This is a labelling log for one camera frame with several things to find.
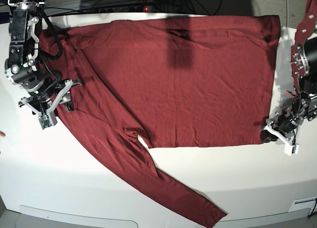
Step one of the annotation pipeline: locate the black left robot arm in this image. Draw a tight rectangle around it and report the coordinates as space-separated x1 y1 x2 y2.
261 0 317 156

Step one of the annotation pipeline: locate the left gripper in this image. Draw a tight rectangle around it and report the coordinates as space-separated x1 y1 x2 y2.
260 106 306 148

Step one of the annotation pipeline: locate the black power strip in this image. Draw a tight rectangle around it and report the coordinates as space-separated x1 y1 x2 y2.
98 5 152 13

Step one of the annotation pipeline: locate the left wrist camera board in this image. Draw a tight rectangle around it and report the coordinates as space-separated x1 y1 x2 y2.
284 144 299 156

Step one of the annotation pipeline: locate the black cable bundle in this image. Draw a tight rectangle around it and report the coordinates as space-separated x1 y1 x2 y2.
141 0 223 15

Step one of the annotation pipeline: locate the white label plate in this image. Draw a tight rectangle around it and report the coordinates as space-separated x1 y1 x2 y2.
289 197 317 212

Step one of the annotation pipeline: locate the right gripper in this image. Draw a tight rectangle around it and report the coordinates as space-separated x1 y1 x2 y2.
4 64 81 116

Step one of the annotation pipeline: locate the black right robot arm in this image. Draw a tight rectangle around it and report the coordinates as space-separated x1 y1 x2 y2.
4 0 74 116

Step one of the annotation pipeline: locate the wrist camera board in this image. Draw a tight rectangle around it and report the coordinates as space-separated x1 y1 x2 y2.
284 144 299 156
38 112 57 130

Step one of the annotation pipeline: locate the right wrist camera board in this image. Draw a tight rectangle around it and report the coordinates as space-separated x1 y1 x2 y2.
38 112 57 130

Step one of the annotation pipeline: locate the dark red long-sleeve shirt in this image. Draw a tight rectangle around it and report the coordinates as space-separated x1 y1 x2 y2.
49 15 280 228

